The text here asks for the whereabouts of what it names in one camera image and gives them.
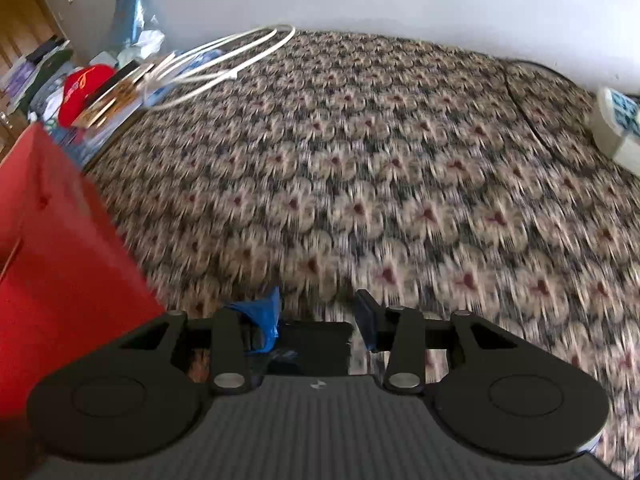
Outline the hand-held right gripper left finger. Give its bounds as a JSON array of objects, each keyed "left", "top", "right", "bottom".
[{"left": 117, "top": 286, "right": 284, "bottom": 396}]

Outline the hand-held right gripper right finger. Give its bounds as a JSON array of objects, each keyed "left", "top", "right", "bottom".
[{"left": 353, "top": 288, "right": 521, "bottom": 392}]

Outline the red box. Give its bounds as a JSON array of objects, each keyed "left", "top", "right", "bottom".
[{"left": 0, "top": 122, "right": 172, "bottom": 462}]

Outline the floral patterned blanket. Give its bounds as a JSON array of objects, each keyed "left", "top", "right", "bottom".
[{"left": 82, "top": 30, "right": 640, "bottom": 479}]

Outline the blue white plastic packet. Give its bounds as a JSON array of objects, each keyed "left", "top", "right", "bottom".
[{"left": 160, "top": 48, "right": 224, "bottom": 94}]

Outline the brown patterned box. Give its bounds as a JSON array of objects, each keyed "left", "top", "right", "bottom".
[{"left": 70, "top": 60, "right": 157, "bottom": 129}]

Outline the red cap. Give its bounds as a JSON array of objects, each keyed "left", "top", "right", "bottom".
[{"left": 57, "top": 63, "right": 117, "bottom": 129}]

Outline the white plastic bag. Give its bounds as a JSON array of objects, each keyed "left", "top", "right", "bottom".
[{"left": 120, "top": 28, "right": 166, "bottom": 64}]

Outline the white box blue pattern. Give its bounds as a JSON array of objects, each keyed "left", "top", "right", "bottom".
[{"left": 590, "top": 86, "right": 640, "bottom": 177}]

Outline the pile of folded clothes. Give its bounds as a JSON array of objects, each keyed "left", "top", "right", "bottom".
[{"left": 0, "top": 36, "right": 77, "bottom": 122}]

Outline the blue plastic bag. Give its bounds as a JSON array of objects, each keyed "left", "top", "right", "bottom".
[{"left": 107, "top": 0, "right": 152, "bottom": 54}]

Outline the wooden door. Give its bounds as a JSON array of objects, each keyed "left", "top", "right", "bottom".
[{"left": 0, "top": 0, "right": 67, "bottom": 81}]

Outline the white cable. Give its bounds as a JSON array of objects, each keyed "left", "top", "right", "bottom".
[{"left": 142, "top": 23, "right": 297, "bottom": 112}]

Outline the black cable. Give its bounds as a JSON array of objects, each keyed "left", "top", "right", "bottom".
[{"left": 504, "top": 59, "right": 601, "bottom": 162}]

